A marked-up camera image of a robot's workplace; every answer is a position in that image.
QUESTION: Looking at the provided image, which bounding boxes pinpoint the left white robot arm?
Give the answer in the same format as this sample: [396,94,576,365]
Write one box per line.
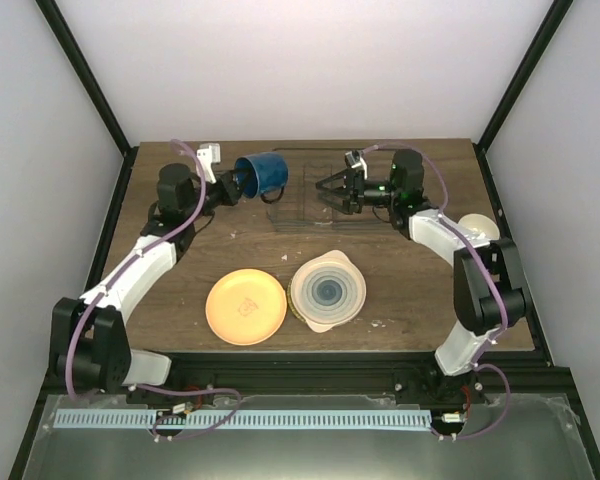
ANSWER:
[49,163,254,404]

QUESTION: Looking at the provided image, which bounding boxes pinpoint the purple cable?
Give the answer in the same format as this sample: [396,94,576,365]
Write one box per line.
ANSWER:
[66,138,242,444]
[359,142,513,443]

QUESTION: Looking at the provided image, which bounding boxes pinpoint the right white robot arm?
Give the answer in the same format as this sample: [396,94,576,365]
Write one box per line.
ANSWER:
[315,145,532,403]

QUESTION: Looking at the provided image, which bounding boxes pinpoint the blue enamel mug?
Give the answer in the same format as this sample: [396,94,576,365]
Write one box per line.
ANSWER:
[233,152,289,204]

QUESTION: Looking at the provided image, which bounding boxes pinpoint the light blue slotted cable duct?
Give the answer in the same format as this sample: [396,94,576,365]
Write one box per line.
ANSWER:
[52,409,432,432]

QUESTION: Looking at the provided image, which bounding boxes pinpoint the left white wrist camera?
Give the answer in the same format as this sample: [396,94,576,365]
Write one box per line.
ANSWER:
[196,143,221,184]

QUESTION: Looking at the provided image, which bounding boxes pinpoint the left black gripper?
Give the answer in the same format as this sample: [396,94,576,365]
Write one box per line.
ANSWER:
[184,168,252,222]

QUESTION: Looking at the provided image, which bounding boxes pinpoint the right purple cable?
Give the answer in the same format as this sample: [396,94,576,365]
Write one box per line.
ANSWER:
[359,142,513,443]

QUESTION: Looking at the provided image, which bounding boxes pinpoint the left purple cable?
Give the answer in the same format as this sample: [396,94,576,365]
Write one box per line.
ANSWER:
[66,138,242,444]

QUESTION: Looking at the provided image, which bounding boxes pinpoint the orange plastic plate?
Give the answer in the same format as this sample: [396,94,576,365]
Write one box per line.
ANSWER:
[205,269,287,346]

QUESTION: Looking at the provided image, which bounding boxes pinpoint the white ceramic bowl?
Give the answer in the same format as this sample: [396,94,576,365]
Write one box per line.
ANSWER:
[459,213,500,240]

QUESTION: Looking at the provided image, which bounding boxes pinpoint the yellow patterned plate underneath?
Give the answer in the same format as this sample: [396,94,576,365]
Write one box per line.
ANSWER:
[286,277,306,324]

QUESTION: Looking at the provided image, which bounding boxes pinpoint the dark wire dish rack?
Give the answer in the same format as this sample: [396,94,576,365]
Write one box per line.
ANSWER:
[265,144,406,233]

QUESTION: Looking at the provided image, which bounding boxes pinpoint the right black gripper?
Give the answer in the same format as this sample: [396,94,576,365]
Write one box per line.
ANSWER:
[316,169,400,216]

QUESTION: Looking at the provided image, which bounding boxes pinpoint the black aluminium frame rail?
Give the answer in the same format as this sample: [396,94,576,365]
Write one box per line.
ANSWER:
[44,352,576,401]

